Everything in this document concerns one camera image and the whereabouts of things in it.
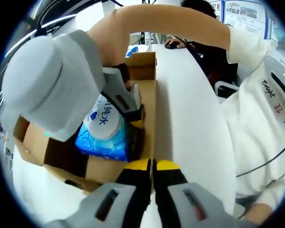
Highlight person's right hand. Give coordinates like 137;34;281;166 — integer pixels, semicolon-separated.
88;28;133;92

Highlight brown cardboard shoe box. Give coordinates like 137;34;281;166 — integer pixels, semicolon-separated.
13;51;158;193

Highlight blue wall poster board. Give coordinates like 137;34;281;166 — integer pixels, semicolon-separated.
208;0;277;41

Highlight ceiling light strip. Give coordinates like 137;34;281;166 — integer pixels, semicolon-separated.
3;13;77;57

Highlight white frame office chair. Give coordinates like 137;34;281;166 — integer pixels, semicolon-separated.
214;80;240;98

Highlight white chest-worn device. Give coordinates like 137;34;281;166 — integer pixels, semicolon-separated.
263;54;285;121

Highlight blue wet wipes pack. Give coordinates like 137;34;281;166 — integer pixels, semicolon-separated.
75;94;146;163

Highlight black device cable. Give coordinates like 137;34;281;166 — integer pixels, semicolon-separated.
236;140;285;178

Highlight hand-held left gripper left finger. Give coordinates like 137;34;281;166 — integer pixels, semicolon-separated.
47;158;153;228

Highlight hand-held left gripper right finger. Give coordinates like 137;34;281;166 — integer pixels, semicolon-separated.
153;159;254;228

